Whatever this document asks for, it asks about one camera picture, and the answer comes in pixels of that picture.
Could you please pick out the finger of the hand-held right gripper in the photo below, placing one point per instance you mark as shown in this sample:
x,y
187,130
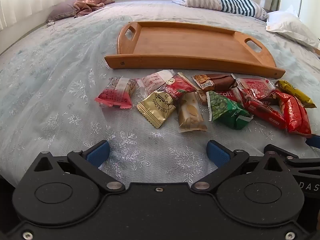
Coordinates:
x,y
305,160
313,141

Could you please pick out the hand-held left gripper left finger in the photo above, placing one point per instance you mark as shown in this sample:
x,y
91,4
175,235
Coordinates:
x,y
98,153

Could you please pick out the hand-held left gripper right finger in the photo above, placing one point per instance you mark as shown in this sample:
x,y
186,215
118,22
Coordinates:
x,y
217,153

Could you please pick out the red nut packet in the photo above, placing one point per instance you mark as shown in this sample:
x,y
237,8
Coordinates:
x,y
295,115

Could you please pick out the green pea packet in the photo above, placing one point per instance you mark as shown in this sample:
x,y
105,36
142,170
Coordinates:
x,y
225,107

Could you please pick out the clear cream biscuit packet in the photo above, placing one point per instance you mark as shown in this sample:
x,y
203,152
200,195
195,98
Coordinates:
x,y
191,112

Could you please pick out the yellow snack packet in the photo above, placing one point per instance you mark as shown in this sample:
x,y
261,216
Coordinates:
x,y
292,90

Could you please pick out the red chocolate bar packet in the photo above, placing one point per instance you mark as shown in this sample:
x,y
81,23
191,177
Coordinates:
x,y
262,112

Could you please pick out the red coffee candy packet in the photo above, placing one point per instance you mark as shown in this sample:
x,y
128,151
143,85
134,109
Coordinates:
x,y
228,94

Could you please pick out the gold candy packet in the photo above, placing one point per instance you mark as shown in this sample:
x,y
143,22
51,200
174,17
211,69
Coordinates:
x,y
156,107

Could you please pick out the brown peanut bar packet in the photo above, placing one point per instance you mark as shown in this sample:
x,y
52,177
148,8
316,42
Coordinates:
x,y
217,80

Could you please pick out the red white clear snack packet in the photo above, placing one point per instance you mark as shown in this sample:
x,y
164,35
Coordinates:
x,y
255,85

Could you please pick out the white pink clear snack packet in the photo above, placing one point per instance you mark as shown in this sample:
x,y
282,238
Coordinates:
x,y
152,81

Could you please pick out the wooden tray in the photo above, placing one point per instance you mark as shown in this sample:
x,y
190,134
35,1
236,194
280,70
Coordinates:
x,y
187,45

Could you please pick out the white pillow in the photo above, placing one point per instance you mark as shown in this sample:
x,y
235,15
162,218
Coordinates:
x,y
290,27

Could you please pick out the small beige object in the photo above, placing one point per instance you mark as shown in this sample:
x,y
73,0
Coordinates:
x,y
50,23

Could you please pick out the purple pillow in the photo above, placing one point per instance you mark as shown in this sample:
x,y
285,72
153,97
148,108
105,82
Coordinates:
x,y
62,8

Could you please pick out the pink cloth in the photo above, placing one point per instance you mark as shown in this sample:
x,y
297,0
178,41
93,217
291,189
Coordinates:
x,y
92,2

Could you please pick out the grey patterned bed sheet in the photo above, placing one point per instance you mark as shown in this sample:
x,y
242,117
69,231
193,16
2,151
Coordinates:
x,y
155,10

